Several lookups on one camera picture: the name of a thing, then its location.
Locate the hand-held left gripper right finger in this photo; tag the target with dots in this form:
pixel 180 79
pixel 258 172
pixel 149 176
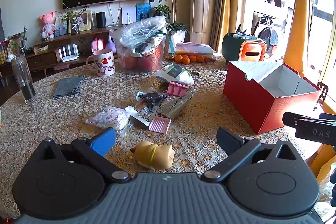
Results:
pixel 228 140

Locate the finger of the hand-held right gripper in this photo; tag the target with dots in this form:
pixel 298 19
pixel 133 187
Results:
pixel 328 117
pixel 291 119

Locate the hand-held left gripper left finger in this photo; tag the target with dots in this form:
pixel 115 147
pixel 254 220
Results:
pixel 101 142

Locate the clear white snack packet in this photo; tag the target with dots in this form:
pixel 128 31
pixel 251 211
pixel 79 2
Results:
pixel 110 117

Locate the red cardboard box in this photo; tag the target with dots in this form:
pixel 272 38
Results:
pixel 249 98

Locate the white packet with brown picture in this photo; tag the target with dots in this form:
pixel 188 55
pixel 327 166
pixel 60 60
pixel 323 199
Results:
pixel 141 113

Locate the silver snack packet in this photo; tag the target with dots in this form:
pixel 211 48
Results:
pixel 176 107

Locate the clear bag of black screws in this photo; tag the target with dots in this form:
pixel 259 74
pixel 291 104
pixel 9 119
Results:
pixel 152 98

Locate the person's right hand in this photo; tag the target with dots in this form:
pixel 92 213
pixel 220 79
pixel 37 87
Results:
pixel 334 187

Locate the yellow squishy duck toy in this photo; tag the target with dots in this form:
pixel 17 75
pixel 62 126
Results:
pixel 157 154

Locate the pink ridged soap tray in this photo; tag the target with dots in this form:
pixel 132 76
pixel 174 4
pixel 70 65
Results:
pixel 160 124

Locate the grey cloth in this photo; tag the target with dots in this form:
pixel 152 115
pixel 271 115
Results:
pixel 68 86

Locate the pink binder clip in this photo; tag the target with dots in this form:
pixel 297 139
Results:
pixel 178 89
pixel 171 88
pixel 184 90

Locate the white strawberry print mug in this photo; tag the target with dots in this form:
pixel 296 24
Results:
pixel 105 64

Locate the green orange tissue box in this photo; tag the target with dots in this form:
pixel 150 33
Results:
pixel 249 52

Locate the orange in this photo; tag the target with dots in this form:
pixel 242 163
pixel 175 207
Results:
pixel 200 58
pixel 193 58
pixel 178 58
pixel 185 59

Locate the white washing machine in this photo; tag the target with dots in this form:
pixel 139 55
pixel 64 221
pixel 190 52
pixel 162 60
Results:
pixel 270 35

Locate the white green snack packet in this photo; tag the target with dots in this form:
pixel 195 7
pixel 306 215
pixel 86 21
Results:
pixel 173 73

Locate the yellow giraffe toy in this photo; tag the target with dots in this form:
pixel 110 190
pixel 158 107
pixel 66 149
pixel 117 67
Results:
pixel 295 29

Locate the red bucket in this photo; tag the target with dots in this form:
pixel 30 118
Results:
pixel 147 60

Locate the white router with antennas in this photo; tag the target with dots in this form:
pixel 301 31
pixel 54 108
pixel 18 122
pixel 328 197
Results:
pixel 68 53

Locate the clear plastic organizer box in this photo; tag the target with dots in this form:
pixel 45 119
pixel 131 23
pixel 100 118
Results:
pixel 194 50

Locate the pink toy backpack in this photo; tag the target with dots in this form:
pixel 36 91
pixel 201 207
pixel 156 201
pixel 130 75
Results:
pixel 97 45

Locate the purple toy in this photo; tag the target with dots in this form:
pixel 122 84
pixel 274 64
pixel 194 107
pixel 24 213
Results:
pixel 111 45

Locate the glass bottle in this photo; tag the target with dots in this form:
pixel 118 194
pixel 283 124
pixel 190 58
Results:
pixel 25 77

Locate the wooden television cabinet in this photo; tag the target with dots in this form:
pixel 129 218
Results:
pixel 44 58

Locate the small yellow white box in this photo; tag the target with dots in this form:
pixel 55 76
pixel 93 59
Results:
pixel 40 49

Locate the clear plastic bag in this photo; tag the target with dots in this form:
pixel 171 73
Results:
pixel 136 35

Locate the potted grass plant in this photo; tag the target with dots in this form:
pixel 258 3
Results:
pixel 74 28

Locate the black speaker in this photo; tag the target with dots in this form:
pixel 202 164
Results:
pixel 100 19

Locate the yellow curtain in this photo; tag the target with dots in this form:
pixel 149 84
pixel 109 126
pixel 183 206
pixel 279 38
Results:
pixel 223 16

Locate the pink doll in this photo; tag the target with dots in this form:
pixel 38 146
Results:
pixel 48 24

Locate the white flat router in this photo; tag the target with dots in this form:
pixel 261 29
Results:
pixel 128 16

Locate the jar of yellow snacks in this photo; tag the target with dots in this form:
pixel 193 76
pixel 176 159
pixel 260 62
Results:
pixel 2 56

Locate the vase with flowers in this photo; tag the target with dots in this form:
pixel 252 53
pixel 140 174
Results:
pixel 15 41

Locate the blue picture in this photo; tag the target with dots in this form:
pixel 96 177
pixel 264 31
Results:
pixel 143 11

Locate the photo frame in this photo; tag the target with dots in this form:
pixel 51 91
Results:
pixel 84 20

